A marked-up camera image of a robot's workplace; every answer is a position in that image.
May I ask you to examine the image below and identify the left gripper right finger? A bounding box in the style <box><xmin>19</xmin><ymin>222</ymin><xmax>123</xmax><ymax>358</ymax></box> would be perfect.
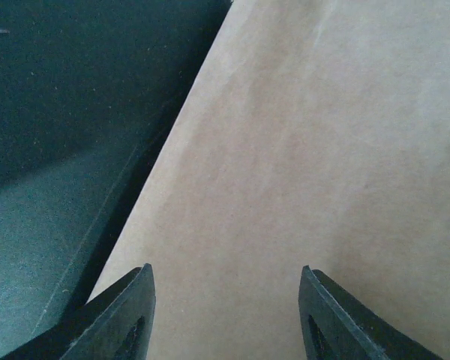
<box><xmin>298</xmin><ymin>265</ymin><xmax>440</xmax><ymax>359</ymax></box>

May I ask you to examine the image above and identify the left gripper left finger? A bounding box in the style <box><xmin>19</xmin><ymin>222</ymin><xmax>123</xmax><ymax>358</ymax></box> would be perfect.
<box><xmin>2</xmin><ymin>263</ymin><xmax>156</xmax><ymax>359</ymax></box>

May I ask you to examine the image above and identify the brown paper bag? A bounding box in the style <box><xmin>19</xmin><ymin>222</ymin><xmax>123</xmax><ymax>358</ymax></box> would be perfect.
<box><xmin>94</xmin><ymin>1</ymin><xmax>450</xmax><ymax>359</ymax></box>

